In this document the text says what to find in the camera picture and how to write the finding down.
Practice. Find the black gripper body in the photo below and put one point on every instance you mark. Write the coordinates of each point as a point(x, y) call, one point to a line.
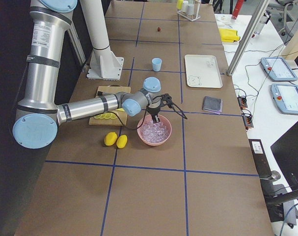
point(154, 109)

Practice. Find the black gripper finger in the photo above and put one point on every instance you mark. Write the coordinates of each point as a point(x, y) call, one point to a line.
point(155, 118)

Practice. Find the clear ice cubes pile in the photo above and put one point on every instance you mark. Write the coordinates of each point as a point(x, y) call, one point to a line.
point(154, 132)

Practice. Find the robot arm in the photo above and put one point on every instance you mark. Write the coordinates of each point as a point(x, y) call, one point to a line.
point(37, 115)

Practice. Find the light blue plastic cup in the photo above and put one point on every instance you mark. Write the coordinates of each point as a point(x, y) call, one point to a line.
point(156, 64)

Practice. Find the grey cup on rack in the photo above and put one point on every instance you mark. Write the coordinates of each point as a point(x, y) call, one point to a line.
point(190, 9)

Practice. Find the yellow cup on rack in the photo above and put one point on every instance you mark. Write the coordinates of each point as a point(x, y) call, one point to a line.
point(179, 4)

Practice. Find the white cup on rack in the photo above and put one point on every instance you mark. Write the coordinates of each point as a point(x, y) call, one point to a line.
point(184, 5)

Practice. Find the pink bowl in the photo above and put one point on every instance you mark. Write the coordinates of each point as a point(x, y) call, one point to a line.
point(148, 119)

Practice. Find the whole yellow lemon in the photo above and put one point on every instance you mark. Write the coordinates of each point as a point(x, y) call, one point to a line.
point(121, 141)
point(110, 138)

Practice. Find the lemon slice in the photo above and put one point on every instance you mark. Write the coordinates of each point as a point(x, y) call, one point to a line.
point(103, 116)
point(112, 116)
point(108, 116)
point(97, 117)

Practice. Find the bamboo cutting board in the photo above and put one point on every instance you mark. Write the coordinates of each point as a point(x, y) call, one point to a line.
point(119, 112)

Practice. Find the grey folded cloth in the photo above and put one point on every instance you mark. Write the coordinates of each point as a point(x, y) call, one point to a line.
point(212, 105)

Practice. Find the cream bear serving tray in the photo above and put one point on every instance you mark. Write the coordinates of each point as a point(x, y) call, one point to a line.
point(202, 72)

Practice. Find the orange connector module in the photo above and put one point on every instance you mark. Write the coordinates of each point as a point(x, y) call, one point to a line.
point(242, 101)
point(247, 119)

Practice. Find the yellow cloth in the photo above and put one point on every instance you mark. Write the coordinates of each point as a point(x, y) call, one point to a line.
point(229, 35)

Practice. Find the blue teach pendant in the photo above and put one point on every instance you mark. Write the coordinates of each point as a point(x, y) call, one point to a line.
point(278, 69)
point(285, 98)

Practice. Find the black monitor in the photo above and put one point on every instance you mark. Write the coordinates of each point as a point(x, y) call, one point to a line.
point(285, 152)

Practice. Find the red bottle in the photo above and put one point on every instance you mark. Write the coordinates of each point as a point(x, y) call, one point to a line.
point(237, 9)

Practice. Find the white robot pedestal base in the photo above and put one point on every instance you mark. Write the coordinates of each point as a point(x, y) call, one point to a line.
point(104, 64)

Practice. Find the white wire cup rack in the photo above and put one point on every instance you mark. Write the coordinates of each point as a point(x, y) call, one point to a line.
point(196, 15)

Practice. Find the aluminium frame post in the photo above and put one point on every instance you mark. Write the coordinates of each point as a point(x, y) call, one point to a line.
point(258, 13)

